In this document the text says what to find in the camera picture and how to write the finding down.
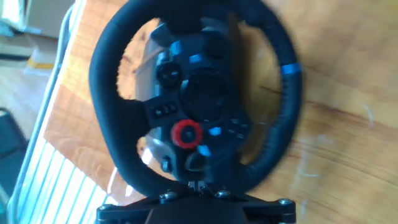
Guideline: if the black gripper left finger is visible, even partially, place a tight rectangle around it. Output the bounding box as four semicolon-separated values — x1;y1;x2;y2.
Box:
96;182;198;224

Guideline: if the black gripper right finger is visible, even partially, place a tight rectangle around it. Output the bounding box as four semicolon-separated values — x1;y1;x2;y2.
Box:
197;182;297;224

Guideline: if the black racing steering wheel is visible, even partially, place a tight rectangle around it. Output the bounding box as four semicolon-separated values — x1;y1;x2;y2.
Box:
88;0;304;198

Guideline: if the orange wooden board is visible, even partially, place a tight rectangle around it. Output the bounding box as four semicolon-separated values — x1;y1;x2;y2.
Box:
43;0;398;224

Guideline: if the black office chair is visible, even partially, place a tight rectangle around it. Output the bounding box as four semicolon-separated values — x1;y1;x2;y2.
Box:
0;107;29;200

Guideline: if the grey metal tube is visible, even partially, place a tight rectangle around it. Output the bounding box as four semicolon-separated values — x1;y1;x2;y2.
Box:
6;4;77;224

